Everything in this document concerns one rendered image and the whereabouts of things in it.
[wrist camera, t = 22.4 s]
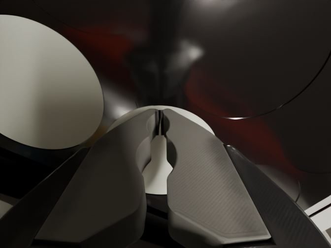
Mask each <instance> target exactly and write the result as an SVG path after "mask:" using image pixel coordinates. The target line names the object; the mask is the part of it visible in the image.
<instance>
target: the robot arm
mask: <svg viewBox="0 0 331 248"><path fill-rule="evenodd" d="M160 123H161V135H164V137H165V138H166V159H167V161H168V163H169V164H170V165H171V166H172V168H173V169H172V171H171V172H170V174H169V175H168V177H167V180H166V187H167V220H168V232H169V234H170V236H171V237H172V239H173V240H175V241H176V242H178V243H179V244H181V245H182V246H184V247H185V248H331V244H330V243H329V241H328V240H327V239H326V237H325V236H324V234H323V233H322V232H321V231H320V229H319V228H318V227H317V226H316V224H315V223H314V222H313V221H312V219H311V218H310V217H309V216H308V215H307V214H306V213H305V211H304V210H303V209H302V208H301V207H300V206H299V205H298V204H297V203H296V202H295V201H294V200H293V199H292V198H291V197H290V196H289V195H288V194H287V193H286V192H285V191H284V190H283V189H281V188H280V187H279V186H278V185H277V184H276V183H275V182H274V181H272V180H271V179H270V178H269V177H268V176H267V175H266V174H265V173H263V172H262V171H261V170H260V169H259V168H258V167H257V166H256V165H254V164H253V163H252V162H251V161H250V160H249V159H248V158H247V157H246V156H244V155H243V154H242V153H241V152H240V151H239V150H238V149H237V148H235V147H234V146H233V145H225V144H224V143H223V142H222V141H221V140H220V139H218V138H217V137H216V136H215V135H214V134H212V133H211V132H210V131H208V130H207V129H205V128H204V127H202V126H201V125H199V124H197V123H196V122H194V121H192V120H190V119H188V118H186V117H184V116H182V115H181V114H179V113H177V112H175V111H173V110H171V109H169V108H166V109H163V110H158V109H148V110H146V111H144V112H142V113H140V114H138V115H137V116H135V117H133V118H131V119H129V120H127V121H125V122H124V123H122V124H120V125H118V126H116V127H115V128H113V129H112V130H110V131H109V132H108V133H106V134H105V135H104V136H102V137H101V138H100V139H99V140H97V141H96V142H95V143H94V144H93V145H92V146H91V147H82V148H81V149H79V150H78V151H77V152H76V153H75V154H73V155H72V156H71V157H70V158H69V159H67V160H66V161H65V162H64V163H63V164H62V165H60V166H59V167H58V168H57V169H56V170H54V171H53V172H52V173H51V174H50V175H48V176H47V177H46V178H45V179H44V180H42V181H41V182H40V183H39V184H38V185H36V186H35V187H34V188H33V189H32V190H31V191H29V192H28V193H27V194H26V195H25V196H23V197H22V198H21V199H20V200H19V201H18V202H17V203H16V204H15V205H14V206H13V207H12V208H10V209H9V210H8V211H7V212H6V213H5V214H4V215H3V216H2V218H1V219H0V248H126V247H128V246H130V245H131V244H133V243H134V242H136V241H137V240H139V239H140V237H141V236H142V234H143V232H144V226H145V219H146V211H147V203H146V194H145V185H144V177H143V175H142V172H143V170H144V169H145V167H146V166H147V165H148V164H149V163H150V161H151V146H150V144H151V142H152V140H153V139H154V138H155V137H156V135H159V129H160Z"/></svg>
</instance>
